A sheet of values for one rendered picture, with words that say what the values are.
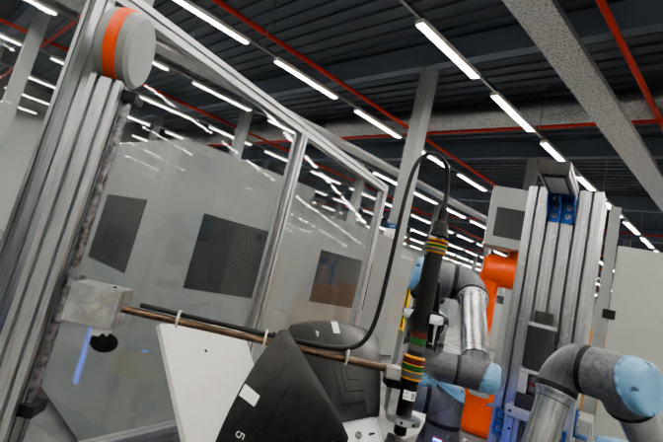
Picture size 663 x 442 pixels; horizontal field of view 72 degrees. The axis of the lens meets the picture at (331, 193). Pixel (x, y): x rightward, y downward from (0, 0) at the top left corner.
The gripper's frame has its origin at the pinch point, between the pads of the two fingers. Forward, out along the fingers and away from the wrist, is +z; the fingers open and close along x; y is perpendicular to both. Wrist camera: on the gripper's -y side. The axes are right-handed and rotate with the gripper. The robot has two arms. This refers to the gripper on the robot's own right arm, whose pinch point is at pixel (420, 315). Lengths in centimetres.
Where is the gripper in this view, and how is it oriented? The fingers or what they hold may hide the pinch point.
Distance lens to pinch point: 96.7
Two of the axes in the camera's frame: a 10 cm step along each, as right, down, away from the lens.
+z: -3.0, -2.4, -9.2
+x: -9.3, -1.6, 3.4
